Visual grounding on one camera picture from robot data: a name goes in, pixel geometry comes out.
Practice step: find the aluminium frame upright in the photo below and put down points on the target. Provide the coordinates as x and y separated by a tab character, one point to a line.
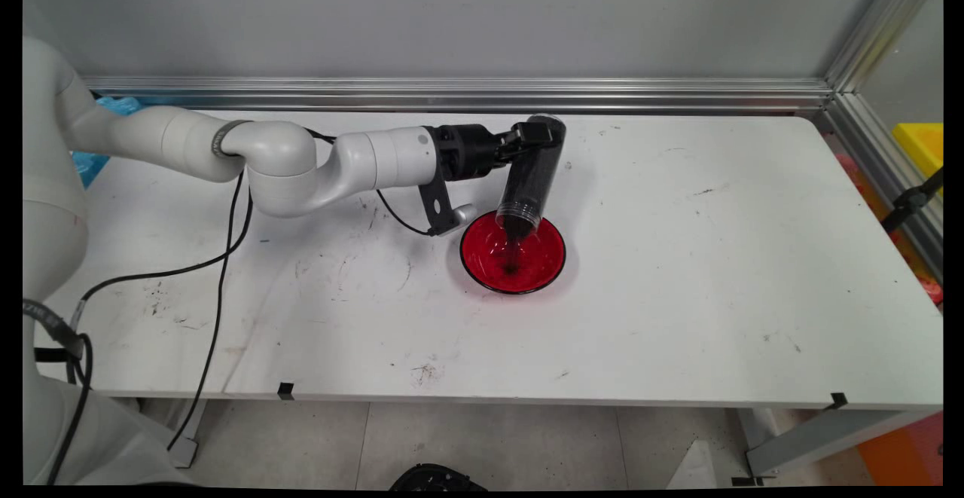
881	23

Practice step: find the black granules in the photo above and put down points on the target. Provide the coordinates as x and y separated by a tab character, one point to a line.
531	189

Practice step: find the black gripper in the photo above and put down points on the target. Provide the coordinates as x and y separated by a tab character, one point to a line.
467	151

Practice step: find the red bowl with black rim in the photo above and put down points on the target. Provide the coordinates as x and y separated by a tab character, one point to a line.
546	257

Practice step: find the short aluminium frame rail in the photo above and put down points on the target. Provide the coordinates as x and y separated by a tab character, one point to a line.
881	166

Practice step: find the clear plastic jar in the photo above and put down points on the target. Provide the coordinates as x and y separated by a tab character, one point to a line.
538	181

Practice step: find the black stand clamp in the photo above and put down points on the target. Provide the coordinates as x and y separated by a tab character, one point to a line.
907	204

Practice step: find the black round floor object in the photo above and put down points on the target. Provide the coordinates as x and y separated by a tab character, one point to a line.
437	478

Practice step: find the long aluminium frame rail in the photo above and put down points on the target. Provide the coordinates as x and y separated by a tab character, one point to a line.
602	95

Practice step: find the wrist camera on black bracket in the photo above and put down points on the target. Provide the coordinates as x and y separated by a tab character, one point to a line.
437	208

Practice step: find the yellow box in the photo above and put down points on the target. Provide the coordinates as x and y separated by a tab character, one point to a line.
922	148

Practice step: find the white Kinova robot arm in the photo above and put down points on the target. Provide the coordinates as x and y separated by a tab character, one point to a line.
286	166

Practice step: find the blue plastic tray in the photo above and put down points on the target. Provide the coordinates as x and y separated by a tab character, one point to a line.
89	166

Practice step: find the grey metal table leg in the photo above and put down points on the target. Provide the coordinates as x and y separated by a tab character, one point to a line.
192	426
821	434

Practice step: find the orange plastic bin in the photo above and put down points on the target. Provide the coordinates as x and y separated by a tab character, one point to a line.
904	453

